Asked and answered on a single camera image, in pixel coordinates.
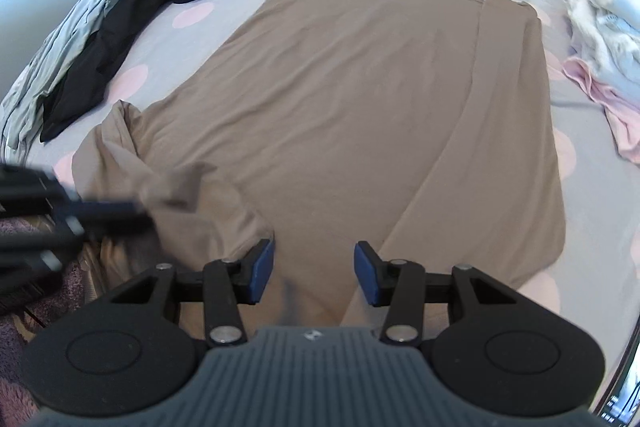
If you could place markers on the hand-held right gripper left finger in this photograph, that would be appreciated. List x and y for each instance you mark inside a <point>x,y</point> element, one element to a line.
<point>262,272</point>

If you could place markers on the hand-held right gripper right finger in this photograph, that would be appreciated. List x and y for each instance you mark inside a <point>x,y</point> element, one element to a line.
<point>365,272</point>

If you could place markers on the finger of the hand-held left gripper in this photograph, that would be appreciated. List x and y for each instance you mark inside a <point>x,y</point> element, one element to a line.
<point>110,209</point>
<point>117,227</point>

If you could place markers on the tan shirt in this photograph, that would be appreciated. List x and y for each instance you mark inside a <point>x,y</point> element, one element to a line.
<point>350,107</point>

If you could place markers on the black garment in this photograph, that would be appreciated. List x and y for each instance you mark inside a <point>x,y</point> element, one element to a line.
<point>100,67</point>

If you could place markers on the grey garment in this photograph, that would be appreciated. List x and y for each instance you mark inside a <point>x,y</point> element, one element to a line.
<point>75,32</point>

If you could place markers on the pink garment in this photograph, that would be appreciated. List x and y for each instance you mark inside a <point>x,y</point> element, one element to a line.
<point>620,122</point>

